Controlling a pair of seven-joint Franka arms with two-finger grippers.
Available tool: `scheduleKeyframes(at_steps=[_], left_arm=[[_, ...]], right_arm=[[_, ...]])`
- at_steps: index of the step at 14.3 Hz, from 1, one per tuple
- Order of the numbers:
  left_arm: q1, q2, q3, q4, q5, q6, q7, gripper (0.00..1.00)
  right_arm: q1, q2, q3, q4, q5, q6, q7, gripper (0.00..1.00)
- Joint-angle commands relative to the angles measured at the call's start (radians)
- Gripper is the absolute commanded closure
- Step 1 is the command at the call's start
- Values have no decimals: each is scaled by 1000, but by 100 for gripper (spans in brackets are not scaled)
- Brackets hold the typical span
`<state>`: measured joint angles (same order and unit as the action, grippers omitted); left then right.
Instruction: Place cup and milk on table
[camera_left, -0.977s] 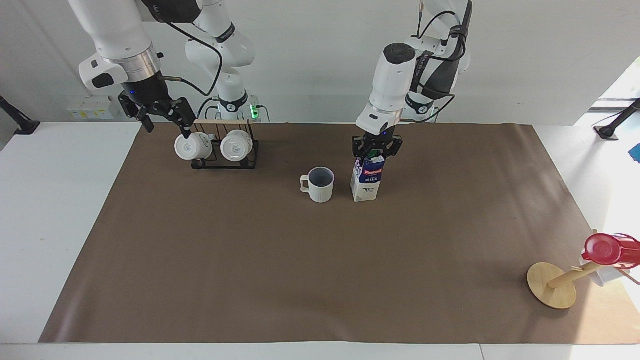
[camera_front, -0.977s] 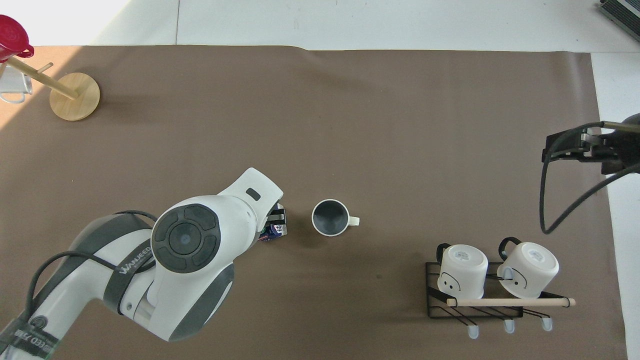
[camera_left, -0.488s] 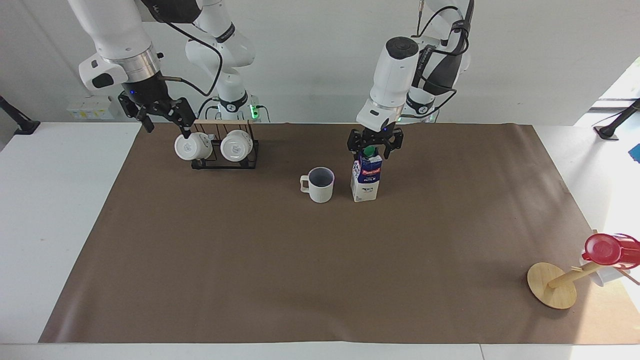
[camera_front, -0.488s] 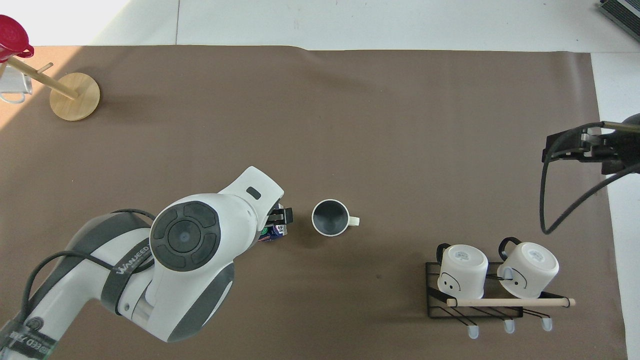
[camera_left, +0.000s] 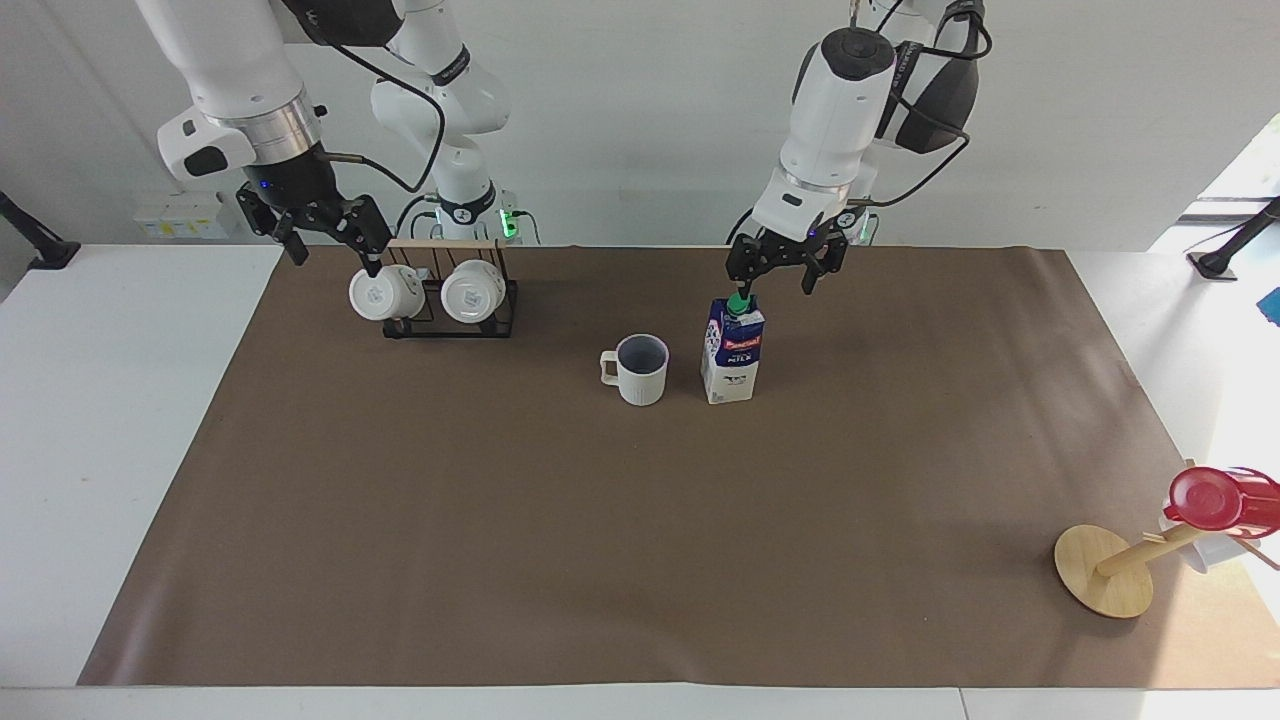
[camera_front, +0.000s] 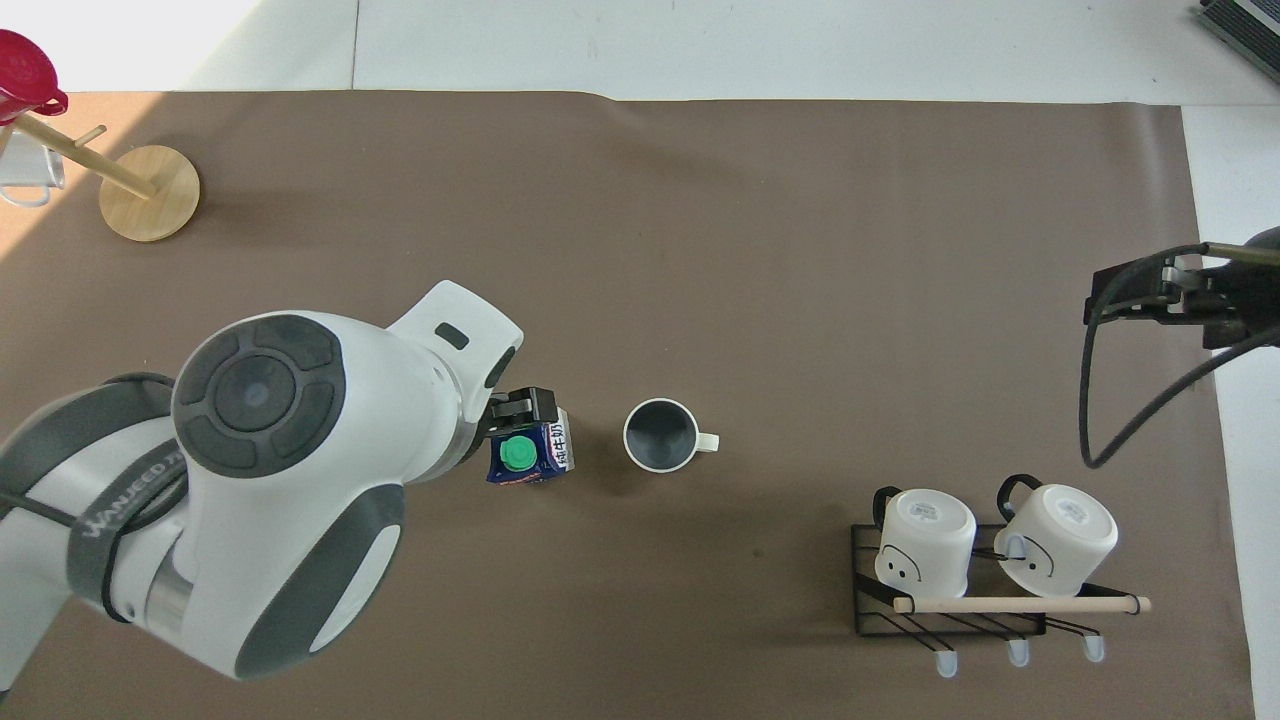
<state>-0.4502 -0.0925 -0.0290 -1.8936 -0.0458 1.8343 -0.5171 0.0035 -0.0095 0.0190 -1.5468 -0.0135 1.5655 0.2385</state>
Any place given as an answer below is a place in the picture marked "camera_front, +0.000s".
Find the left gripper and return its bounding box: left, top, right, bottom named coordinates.
left=461, top=387, right=558, bottom=471

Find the blue milk carton green cap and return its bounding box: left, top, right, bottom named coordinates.
left=486, top=405, right=577, bottom=489

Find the white cup grey inside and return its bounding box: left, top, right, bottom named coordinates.
left=622, top=398, right=721, bottom=473

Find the wooden cup stand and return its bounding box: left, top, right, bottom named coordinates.
left=8, top=112, right=202, bottom=244

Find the red cup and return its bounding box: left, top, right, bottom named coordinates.
left=0, top=28, right=70, bottom=127

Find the white mug with face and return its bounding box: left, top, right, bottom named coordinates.
left=992, top=473, right=1120, bottom=599
left=872, top=486, right=978, bottom=599

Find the clear glass mug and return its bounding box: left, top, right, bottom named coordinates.
left=0, top=124, right=67, bottom=209

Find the dark grey ribbed device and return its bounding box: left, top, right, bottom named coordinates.
left=1197, top=0, right=1280, bottom=73

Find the black wire rack wooden rod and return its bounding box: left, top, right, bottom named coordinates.
left=850, top=520, right=1153, bottom=681

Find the black cable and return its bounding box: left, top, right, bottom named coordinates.
left=1077, top=243, right=1280, bottom=471
left=0, top=372, right=191, bottom=623

